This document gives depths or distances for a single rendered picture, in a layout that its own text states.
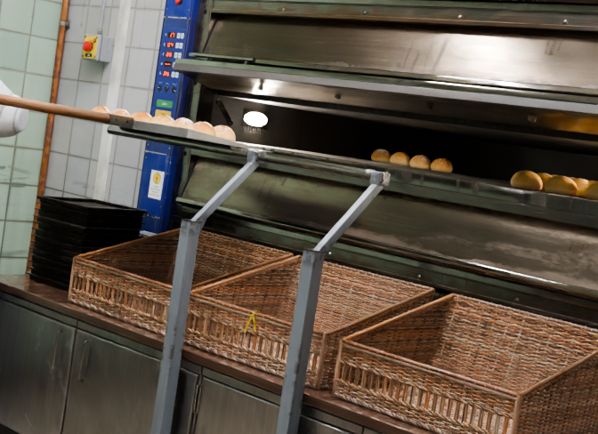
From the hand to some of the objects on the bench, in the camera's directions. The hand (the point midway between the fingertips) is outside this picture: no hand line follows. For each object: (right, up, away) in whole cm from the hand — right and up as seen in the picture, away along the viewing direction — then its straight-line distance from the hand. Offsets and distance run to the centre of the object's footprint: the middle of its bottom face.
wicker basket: (+79, -72, +95) cm, 143 cm away
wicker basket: (+165, -90, +15) cm, 188 cm away
